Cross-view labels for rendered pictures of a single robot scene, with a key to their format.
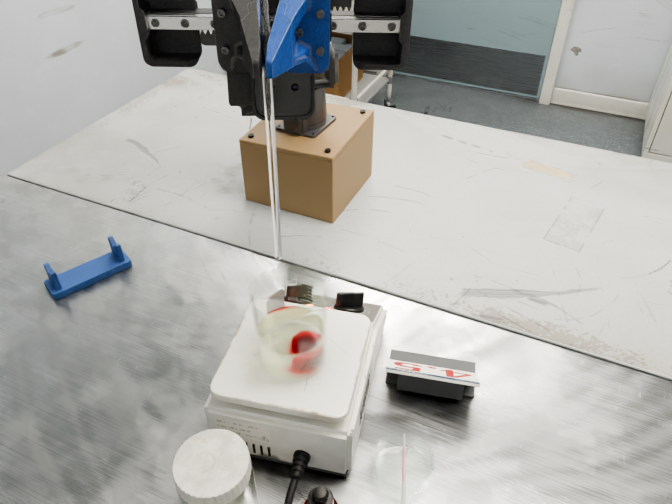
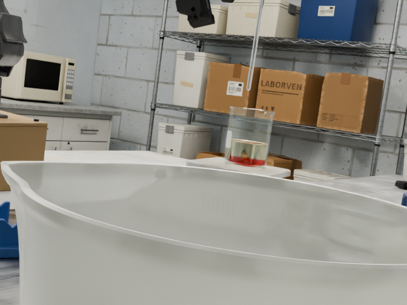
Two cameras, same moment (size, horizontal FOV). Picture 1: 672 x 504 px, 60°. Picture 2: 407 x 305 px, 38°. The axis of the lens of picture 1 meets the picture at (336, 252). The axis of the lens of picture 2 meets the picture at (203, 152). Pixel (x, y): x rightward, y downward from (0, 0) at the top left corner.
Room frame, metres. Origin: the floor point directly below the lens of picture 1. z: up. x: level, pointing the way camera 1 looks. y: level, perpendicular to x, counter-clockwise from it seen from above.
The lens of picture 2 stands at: (0.24, 0.86, 1.08)
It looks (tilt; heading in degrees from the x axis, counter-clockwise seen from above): 6 degrees down; 281
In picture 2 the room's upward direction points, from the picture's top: 8 degrees clockwise
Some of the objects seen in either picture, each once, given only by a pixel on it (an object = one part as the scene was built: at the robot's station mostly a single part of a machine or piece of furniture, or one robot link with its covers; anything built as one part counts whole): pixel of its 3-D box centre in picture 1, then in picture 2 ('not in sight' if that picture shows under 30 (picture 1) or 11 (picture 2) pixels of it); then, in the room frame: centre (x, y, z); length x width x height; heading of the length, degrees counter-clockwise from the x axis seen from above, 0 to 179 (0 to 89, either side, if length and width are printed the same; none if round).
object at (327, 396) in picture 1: (294, 354); (239, 168); (0.35, 0.04, 0.98); 0.12 x 0.12 x 0.01; 77
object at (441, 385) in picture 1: (432, 367); not in sight; (0.38, -0.10, 0.92); 0.09 x 0.06 x 0.04; 78
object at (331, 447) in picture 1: (304, 364); not in sight; (0.37, 0.03, 0.94); 0.22 x 0.13 x 0.08; 167
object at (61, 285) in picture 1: (86, 265); (3, 226); (0.55, 0.31, 0.92); 0.10 x 0.03 x 0.04; 131
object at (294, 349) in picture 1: (294, 327); (249, 138); (0.34, 0.03, 1.03); 0.07 x 0.06 x 0.08; 73
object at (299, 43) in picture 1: (300, 48); not in sight; (0.36, 0.02, 1.25); 0.07 x 0.04 x 0.06; 0
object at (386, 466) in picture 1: (402, 465); not in sight; (0.28, -0.06, 0.91); 0.06 x 0.06 x 0.02
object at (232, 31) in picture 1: (235, 47); not in sight; (0.36, 0.06, 1.25); 0.07 x 0.04 x 0.06; 0
